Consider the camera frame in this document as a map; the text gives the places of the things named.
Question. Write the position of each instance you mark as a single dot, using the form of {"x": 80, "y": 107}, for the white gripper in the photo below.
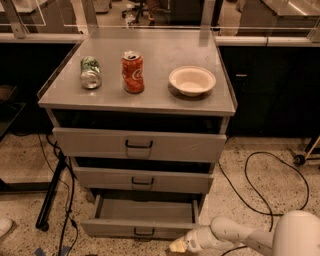
{"x": 194, "y": 239}

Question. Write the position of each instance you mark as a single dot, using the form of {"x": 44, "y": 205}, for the grey bottom drawer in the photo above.
{"x": 142, "y": 215}

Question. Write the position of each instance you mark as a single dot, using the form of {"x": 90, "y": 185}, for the grey drawer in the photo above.
{"x": 142, "y": 215}
{"x": 125, "y": 144}
{"x": 138, "y": 180}

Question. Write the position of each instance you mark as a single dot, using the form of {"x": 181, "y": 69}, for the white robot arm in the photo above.
{"x": 297, "y": 233}

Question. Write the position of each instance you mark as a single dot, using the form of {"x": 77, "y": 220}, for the grey middle drawer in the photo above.
{"x": 138, "y": 180}

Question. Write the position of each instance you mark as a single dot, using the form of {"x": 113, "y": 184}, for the grey metal drawer cabinet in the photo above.
{"x": 159, "y": 108}

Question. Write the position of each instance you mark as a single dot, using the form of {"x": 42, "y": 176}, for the grey top drawer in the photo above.
{"x": 125, "y": 144}

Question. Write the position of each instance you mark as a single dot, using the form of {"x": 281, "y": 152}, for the black stand leg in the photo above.
{"x": 42, "y": 220}

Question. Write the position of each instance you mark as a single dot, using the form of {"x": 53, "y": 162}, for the blue tape on floor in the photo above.
{"x": 41, "y": 252}

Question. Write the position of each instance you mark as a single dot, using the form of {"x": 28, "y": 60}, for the caster wheel cart base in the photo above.
{"x": 311, "y": 152}

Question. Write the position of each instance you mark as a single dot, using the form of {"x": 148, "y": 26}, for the white paper bowl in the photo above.
{"x": 192, "y": 81}

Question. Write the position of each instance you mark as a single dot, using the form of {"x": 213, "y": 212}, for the white shoe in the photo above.
{"x": 5, "y": 226}

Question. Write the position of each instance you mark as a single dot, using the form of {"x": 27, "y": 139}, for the red cola can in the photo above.
{"x": 132, "y": 71}

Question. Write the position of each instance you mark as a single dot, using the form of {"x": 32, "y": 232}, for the green soda can lying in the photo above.
{"x": 90, "y": 76}

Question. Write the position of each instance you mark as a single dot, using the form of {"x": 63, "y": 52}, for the white horizontal rail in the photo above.
{"x": 220, "y": 40}

